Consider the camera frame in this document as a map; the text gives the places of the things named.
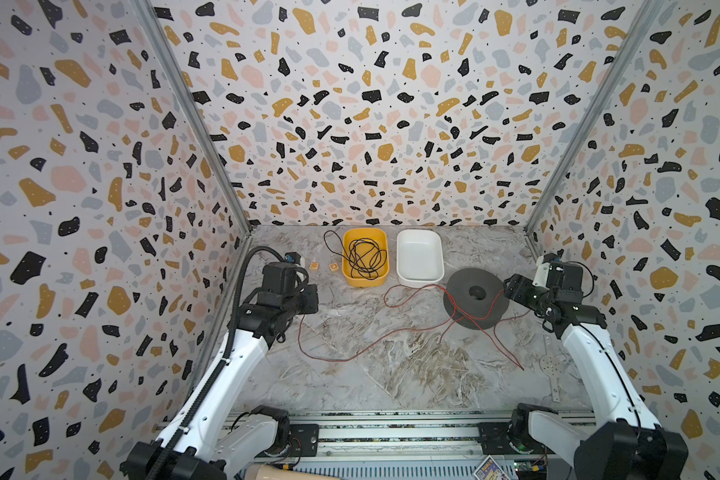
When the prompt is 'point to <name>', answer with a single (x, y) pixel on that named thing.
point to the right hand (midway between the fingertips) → (514, 279)
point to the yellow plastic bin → (379, 236)
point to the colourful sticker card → (490, 470)
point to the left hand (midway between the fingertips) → (312, 286)
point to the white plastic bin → (419, 258)
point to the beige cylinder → (270, 472)
